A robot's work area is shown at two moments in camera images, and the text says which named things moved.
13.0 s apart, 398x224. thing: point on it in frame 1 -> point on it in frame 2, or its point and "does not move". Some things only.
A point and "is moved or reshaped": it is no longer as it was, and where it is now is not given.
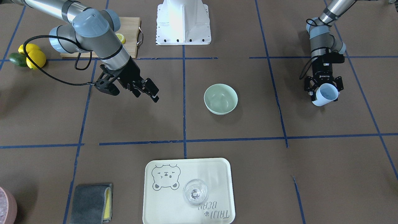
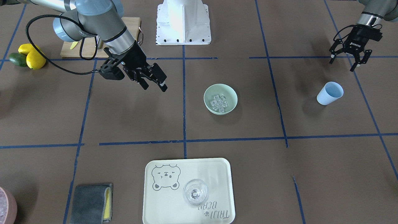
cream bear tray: [164, 202] does not move
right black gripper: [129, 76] -> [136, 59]
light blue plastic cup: [326, 93] is moved or reshaped
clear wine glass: [195, 192] does not move
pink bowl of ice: [8, 207] does not move
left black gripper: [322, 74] -> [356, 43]
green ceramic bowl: [220, 99] does not move
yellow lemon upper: [30, 47] does not move
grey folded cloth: [92, 204] does not move
